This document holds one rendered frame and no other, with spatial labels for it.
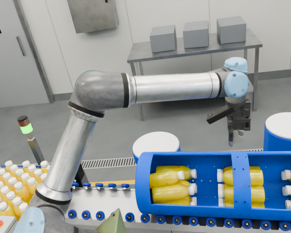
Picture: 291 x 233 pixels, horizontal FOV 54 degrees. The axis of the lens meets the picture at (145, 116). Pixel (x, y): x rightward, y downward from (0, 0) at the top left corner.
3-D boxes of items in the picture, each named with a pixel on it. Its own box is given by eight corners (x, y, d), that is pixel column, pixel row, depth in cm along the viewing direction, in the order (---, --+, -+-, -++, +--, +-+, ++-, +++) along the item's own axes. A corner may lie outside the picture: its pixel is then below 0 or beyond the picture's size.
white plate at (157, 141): (175, 128, 180) (176, 130, 181) (132, 135, 181) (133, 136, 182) (182, 155, 156) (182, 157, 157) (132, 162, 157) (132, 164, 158)
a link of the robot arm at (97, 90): (73, 70, 69) (252, 63, 80) (73, 70, 79) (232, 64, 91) (77, 118, 71) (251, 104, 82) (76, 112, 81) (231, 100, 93)
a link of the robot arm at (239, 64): (217, 59, 99) (239, 54, 101) (218, 88, 105) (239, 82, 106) (230, 66, 93) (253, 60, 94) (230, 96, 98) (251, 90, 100)
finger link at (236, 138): (244, 150, 112) (245, 131, 107) (228, 150, 113) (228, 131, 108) (243, 146, 114) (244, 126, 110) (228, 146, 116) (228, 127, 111)
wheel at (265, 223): (266, 233, 119) (265, 231, 121) (274, 224, 119) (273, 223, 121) (257, 224, 120) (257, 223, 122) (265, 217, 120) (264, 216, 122)
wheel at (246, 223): (246, 216, 122) (246, 215, 123) (239, 223, 122) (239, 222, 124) (255, 224, 120) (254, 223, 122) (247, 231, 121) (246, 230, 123)
